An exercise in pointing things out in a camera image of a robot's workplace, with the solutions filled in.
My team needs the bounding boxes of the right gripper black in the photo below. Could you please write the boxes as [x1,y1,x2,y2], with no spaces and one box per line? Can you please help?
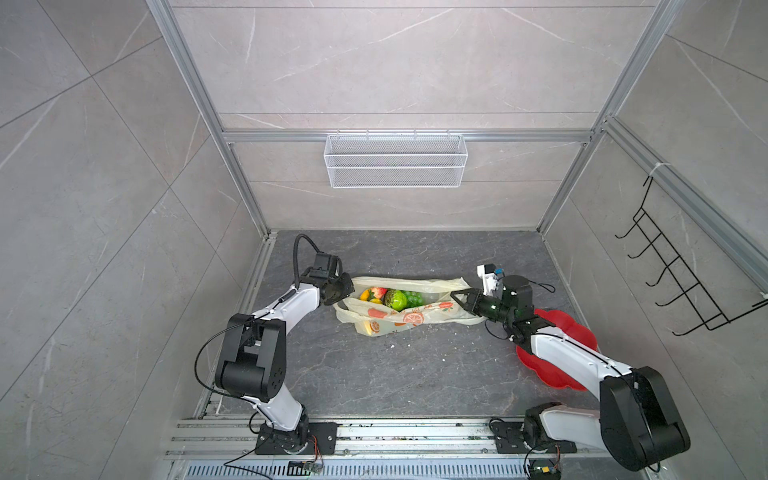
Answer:
[450,288,515,326]

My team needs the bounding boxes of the cream plastic shopping bag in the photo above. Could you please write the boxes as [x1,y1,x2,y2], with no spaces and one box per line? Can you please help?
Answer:
[334,276,484,337]

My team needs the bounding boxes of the red flower-shaped plate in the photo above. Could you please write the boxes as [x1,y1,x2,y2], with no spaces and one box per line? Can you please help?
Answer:
[516,308,602,396]

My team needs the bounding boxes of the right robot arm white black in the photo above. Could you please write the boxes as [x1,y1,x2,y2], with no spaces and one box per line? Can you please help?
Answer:
[451,269,691,471]

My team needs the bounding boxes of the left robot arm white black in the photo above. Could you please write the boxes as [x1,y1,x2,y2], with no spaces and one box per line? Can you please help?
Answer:
[214,252,354,432]

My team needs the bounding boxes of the green fake grapes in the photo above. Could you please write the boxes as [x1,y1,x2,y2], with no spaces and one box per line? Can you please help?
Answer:
[404,291,425,308]

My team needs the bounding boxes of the green fake custard apple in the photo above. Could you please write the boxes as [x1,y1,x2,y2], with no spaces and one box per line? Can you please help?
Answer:
[383,289,408,312]

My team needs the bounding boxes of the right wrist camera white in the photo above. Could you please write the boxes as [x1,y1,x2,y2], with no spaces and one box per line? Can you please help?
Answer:
[477,264,504,298]

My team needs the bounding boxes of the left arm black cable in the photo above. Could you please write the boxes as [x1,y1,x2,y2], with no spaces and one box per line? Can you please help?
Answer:
[292,233,322,289]

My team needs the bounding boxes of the white wire mesh basket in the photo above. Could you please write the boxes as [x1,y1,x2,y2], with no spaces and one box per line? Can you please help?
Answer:
[323,133,469,189]

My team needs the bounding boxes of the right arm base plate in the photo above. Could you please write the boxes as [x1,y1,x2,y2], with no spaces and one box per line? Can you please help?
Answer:
[488,418,577,454]

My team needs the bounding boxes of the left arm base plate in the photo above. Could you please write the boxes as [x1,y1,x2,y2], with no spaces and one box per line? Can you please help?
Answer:
[255,422,339,456]

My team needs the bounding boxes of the aluminium mounting rail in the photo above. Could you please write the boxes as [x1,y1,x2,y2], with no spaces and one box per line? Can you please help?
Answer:
[164,418,664,462]

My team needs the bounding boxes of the black wire hook rack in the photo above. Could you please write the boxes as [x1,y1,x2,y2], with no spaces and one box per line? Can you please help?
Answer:
[614,175,767,337]

